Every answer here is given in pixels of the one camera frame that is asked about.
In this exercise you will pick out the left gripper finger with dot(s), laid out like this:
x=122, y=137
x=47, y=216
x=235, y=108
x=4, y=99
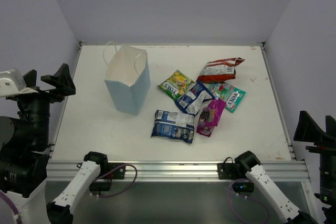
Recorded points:
x=61, y=81
x=30, y=79

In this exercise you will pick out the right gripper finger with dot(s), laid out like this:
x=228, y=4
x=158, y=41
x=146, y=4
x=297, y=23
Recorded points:
x=330, y=128
x=308, y=130

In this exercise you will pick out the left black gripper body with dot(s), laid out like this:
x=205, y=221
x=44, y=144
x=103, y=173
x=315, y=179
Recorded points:
x=35, y=93

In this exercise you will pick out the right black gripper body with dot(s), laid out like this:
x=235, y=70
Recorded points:
x=328, y=187

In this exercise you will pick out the light blue paper bag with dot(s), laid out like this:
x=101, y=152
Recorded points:
x=128, y=78

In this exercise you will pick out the green mint candy bag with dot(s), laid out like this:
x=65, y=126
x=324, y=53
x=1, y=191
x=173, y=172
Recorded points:
x=228, y=93

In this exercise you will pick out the magenta candy bag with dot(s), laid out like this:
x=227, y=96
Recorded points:
x=210, y=117

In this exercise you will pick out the red snack mix bag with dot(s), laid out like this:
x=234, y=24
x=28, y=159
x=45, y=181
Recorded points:
x=219, y=70

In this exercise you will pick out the yellow green Fox's candy bag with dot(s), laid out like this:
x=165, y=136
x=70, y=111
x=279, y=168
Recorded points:
x=176, y=85

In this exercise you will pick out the blue white snack bag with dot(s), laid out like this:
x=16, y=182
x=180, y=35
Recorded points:
x=191, y=102

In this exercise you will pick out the dark blue snack bar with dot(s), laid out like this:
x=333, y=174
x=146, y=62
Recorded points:
x=174, y=125

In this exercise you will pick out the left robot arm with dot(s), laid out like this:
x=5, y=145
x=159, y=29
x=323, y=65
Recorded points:
x=24, y=141

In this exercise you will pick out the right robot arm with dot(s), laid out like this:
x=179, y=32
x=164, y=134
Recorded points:
x=250, y=166

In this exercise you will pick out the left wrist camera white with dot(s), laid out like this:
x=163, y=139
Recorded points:
x=12, y=84

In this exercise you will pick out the aluminium front rail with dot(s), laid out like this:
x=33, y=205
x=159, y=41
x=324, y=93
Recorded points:
x=279, y=171

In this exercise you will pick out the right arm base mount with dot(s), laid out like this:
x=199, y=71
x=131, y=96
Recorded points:
x=227, y=170

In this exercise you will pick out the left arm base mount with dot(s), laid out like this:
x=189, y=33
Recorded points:
x=109, y=172

